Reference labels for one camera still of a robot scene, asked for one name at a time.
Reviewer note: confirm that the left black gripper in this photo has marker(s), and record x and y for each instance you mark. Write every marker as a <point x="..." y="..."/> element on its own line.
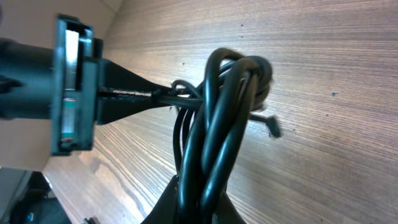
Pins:
<point x="60" y="84"/>

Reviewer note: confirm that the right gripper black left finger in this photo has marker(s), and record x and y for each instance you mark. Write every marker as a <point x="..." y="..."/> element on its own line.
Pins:
<point x="165" y="210"/>

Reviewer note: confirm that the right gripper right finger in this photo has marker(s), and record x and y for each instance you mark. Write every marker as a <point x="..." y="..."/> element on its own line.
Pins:
<point x="226" y="213"/>

